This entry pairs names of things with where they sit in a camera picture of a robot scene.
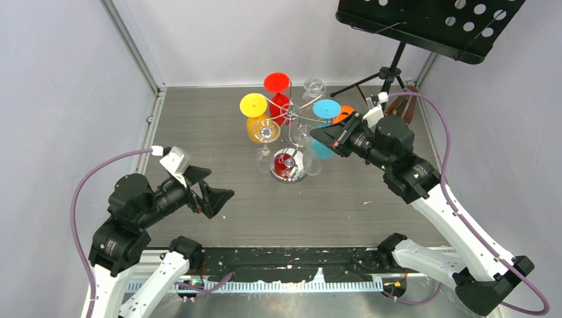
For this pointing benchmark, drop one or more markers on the orange letter e toy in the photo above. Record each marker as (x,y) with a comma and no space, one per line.
(344,113)

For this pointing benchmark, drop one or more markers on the black music stand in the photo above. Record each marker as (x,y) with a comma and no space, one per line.
(462,30)

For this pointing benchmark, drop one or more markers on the red wine glass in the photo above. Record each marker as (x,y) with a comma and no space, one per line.
(277,83)

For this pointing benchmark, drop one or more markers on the brown wooden metronome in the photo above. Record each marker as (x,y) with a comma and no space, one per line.
(404,106)

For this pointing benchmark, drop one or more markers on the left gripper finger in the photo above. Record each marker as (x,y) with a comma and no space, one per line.
(194,174)
(213,199)

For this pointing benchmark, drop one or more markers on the clear champagne flute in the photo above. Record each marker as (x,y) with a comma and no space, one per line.
(303,139)

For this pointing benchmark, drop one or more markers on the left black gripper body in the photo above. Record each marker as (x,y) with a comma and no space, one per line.
(174,194)

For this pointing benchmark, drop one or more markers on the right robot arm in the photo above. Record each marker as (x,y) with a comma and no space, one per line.
(482,274)

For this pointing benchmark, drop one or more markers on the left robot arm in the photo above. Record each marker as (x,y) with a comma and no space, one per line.
(118,244)

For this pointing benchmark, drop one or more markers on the small clear glass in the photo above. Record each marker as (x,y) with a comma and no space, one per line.
(313,89)

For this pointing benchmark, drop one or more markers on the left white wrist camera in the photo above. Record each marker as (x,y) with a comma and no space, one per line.
(175,161)

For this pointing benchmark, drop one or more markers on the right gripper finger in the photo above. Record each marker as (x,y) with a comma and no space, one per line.
(335,147)
(343,129)

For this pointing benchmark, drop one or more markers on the clear wine glass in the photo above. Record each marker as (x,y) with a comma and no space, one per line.
(265,131)

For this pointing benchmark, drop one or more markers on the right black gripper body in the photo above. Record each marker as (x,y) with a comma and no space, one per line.
(358,141)

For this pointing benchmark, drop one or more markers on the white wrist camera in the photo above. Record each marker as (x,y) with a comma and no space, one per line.
(175,161)
(375,108)

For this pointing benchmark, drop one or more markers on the chrome wine glass rack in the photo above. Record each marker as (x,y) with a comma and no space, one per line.
(288,167)

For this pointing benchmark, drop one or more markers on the yellow wine glass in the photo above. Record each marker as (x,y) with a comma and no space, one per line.
(254,106)

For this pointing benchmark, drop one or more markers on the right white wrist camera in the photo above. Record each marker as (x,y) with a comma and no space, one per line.
(375,108)

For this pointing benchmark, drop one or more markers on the blue wine glass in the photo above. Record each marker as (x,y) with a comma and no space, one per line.
(326,110)

